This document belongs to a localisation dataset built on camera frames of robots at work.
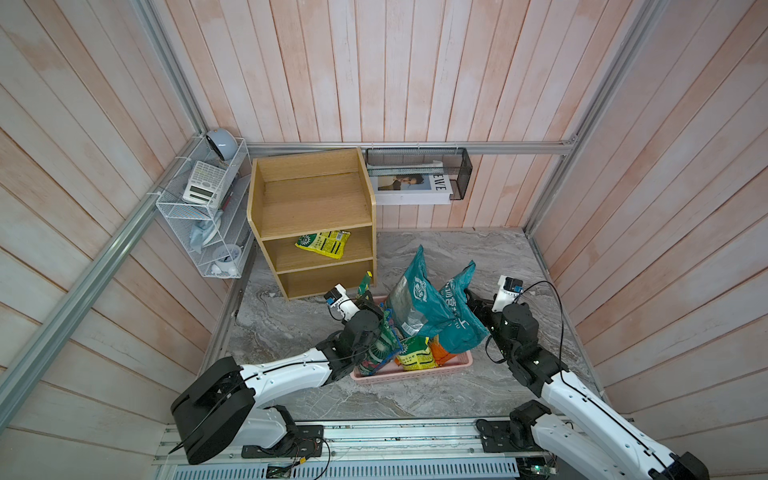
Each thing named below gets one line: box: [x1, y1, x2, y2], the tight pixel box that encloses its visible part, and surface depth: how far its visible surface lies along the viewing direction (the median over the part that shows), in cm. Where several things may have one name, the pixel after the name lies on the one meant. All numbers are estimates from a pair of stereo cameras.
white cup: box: [213, 243, 242, 276], surface depth 92 cm
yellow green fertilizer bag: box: [396, 335, 438, 371], surface depth 79 cm
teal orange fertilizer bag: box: [429, 261, 490, 366], surface depth 74 cm
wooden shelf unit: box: [247, 147, 377, 301], surface depth 90 cm
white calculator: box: [183, 161, 226, 207], surface depth 77 cm
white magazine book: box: [369, 160, 453, 205], surface depth 95 cm
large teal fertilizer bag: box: [385, 244, 456, 338], surface depth 76 cm
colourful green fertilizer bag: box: [358, 304, 403, 377], surface depth 76 cm
